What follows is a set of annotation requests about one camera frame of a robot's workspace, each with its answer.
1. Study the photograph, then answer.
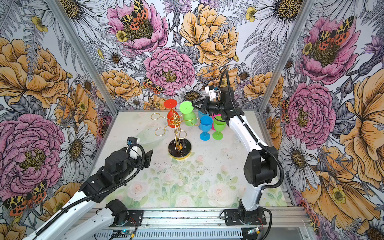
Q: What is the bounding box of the aluminium corner post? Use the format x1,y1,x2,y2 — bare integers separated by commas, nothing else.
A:
257,0,315,114
47,1,119,117

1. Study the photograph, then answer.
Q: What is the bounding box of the gold wire wine glass rack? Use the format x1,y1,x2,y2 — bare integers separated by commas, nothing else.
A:
151,113,201,160

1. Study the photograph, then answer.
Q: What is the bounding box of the green wine glass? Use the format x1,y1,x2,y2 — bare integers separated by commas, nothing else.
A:
179,101,198,127
212,116,227,141

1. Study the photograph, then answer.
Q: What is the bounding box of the left aluminium corner post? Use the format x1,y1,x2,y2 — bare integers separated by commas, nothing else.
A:
47,1,119,117

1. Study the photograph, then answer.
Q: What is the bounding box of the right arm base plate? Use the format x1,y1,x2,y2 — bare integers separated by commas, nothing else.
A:
224,208,267,226

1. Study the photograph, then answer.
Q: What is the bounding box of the light blue wine glass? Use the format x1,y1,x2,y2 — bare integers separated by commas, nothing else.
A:
198,111,210,119

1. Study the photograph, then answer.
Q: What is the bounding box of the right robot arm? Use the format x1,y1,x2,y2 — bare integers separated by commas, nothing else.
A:
192,70,284,226

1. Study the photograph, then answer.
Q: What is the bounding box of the aluminium front rail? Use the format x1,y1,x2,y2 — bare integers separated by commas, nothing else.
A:
59,206,310,232

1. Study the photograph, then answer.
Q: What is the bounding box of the right aluminium corner post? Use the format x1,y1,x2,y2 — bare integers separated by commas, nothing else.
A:
257,0,315,114

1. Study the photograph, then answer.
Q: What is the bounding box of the right small circuit board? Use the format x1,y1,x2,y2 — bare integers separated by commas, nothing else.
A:
247,228,261,235

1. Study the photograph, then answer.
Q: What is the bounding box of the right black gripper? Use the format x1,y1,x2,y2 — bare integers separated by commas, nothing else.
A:
192,96,225,117

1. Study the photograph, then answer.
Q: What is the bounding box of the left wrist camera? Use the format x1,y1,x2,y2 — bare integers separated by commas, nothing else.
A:
126,137,140,159

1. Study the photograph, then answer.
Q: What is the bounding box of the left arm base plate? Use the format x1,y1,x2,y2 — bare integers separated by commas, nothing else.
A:
114,210,144,227

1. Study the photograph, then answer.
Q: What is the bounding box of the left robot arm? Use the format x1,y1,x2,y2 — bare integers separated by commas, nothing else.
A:
25,137,154,240

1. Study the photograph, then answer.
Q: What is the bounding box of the small green circuit board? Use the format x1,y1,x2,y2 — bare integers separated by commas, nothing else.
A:
112,230,134,238

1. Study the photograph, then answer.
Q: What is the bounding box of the red wine glass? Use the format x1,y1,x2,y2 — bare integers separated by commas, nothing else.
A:
164,99,180,128

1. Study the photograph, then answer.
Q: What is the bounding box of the pink wine glass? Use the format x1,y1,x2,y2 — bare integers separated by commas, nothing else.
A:
212,114,221,131

